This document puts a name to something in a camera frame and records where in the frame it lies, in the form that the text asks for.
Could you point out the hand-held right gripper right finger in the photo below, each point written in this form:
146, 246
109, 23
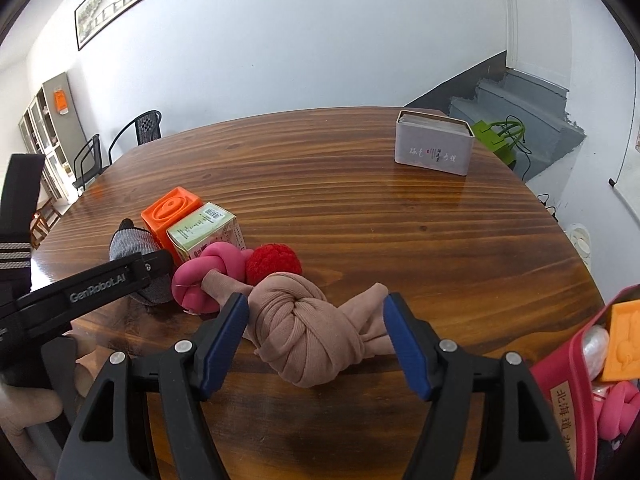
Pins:
407, 345

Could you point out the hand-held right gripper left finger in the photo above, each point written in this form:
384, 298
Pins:
227, 345

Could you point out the beige knotted cloth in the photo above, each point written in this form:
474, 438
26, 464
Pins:
300, 330

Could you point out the black metal chair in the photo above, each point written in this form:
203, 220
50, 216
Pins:
145, 127
92, 160

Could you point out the framed landscape picture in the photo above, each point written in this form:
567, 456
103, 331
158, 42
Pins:
107, 2

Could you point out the grey staircase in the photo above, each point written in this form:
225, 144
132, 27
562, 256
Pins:
525, 105

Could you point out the wall scroll poster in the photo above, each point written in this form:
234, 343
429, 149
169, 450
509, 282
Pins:
612, 181

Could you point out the grey sock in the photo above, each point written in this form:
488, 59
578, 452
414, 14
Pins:
135, 242

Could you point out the orange plastic block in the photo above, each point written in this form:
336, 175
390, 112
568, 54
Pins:
622, 345
165, 212

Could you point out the white floor appliance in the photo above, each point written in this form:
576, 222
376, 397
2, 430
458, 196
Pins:
581, 245

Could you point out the green printed carton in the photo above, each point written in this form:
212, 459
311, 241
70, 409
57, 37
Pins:
200, 230

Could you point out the wooden chair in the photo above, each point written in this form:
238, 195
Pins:
44, 220

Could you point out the orange sign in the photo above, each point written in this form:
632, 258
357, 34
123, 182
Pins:
61, 101

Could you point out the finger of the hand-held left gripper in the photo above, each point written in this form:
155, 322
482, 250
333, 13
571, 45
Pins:
152, 266

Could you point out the pink knotted cloth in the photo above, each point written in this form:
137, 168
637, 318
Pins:
210, 270
617, 410

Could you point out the red pompom ball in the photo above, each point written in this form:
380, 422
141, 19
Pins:
272, 262

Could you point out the grey cabinet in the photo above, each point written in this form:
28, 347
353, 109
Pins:
50, 140

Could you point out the person's left hand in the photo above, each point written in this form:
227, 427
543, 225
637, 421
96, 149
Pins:
87, 360

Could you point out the grey tin box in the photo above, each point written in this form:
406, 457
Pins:
430, 150

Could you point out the green shopping bag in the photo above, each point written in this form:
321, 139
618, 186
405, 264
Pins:
492, 137

